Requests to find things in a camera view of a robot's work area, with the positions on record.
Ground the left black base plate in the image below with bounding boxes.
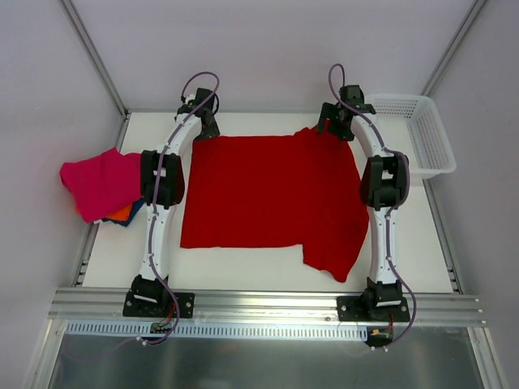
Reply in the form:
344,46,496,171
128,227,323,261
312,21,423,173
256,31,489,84
122,290,195,319

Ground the right aluminium frame post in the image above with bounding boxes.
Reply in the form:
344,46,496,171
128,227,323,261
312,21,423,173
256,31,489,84
421,0,490,96

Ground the folded pink t shirt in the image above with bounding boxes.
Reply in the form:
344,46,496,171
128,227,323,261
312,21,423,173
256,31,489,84
59,148,141,212

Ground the white plastic basket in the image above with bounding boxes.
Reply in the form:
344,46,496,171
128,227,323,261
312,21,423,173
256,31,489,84
367,93,457,179

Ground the aluminium frame post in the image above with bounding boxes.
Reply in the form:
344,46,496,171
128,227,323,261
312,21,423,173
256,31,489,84
58,0,128,118
421,0,490,96

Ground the white slotted cable duct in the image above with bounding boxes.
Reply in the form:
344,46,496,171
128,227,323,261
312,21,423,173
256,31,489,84
64,320,368,342

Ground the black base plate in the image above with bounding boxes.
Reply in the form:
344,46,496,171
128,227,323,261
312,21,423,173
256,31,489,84
122,290,195,319
337,295,410,323

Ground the red t shirt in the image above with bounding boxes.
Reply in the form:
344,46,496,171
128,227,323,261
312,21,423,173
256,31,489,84
180,128,369,283

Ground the aluminium mounting rail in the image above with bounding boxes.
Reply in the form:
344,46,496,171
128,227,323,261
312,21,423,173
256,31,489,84
48,287,488,327

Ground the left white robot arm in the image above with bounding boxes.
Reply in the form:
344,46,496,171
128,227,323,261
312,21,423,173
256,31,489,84
123,88,220,317

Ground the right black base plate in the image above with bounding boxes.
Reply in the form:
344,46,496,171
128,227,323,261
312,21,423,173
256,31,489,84
337,295,410,323

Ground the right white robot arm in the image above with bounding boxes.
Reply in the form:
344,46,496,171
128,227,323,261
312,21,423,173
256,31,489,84
318,85,410,323

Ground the left aluminium frame post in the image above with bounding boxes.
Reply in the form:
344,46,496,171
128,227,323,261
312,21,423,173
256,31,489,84
58,0,128,118

